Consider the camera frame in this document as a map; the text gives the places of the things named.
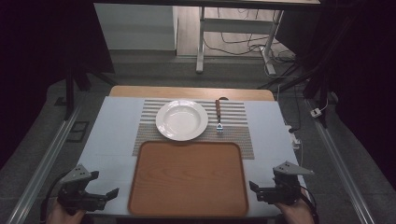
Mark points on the pale blue table cover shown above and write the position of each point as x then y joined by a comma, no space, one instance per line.
112,130

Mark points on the white desk frame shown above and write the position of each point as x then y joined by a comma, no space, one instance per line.
236,25

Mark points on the person's right hand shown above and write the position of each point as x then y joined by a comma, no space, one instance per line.
297,214

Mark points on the white power strip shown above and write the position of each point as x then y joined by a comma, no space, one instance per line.
294,137

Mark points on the striped woven placemat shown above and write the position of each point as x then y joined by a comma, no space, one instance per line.
239,137

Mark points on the brown wooden tray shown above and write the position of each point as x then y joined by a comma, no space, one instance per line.
188,180

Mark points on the white cabinet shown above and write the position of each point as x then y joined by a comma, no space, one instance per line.
134,26

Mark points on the white round plate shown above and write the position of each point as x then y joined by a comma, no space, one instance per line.
181,119

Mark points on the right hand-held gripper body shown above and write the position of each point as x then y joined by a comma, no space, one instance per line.
285,191

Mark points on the white plug adapter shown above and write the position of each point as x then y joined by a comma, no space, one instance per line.
315,112

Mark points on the aluminium rail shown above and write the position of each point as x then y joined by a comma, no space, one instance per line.
339,168
43,161

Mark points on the person's left hand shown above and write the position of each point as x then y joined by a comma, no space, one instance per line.
63,217

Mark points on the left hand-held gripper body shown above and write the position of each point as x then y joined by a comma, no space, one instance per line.
77,194

